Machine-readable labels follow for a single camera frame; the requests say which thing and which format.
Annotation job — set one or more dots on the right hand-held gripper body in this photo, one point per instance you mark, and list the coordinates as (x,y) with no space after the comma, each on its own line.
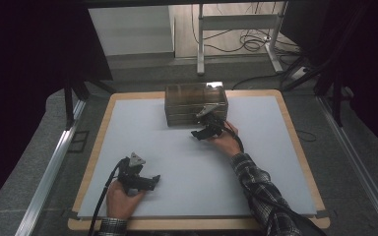
(213,124)

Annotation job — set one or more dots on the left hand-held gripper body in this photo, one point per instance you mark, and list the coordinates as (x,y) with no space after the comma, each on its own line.
(129,170)

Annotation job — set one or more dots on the clear brown drawer box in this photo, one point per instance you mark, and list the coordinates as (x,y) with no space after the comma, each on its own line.
(183,105)

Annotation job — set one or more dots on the person's right hand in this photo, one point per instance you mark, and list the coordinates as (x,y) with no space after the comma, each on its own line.
(228,141)

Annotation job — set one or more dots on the person's left hand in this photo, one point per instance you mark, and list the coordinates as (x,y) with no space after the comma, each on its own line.
(119,201)

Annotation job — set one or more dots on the wooden table board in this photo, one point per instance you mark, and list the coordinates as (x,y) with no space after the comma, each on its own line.
(183,224)

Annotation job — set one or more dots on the black metal stand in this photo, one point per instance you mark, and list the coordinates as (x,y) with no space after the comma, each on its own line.
(69,105)
(336,98)

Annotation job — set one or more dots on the white power strip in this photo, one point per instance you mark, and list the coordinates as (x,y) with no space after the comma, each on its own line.
(299,73)

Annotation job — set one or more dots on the white panel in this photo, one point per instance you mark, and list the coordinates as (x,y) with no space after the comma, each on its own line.
(131,31)

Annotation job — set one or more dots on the small black floor frame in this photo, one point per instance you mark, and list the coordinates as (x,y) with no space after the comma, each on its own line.
(78,141)

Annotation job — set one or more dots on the aluminium rail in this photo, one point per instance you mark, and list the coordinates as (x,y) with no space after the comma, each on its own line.
(357,164)
(50,177)

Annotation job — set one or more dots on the white metal desk frame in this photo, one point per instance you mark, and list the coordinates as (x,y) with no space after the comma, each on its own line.
(239,22)

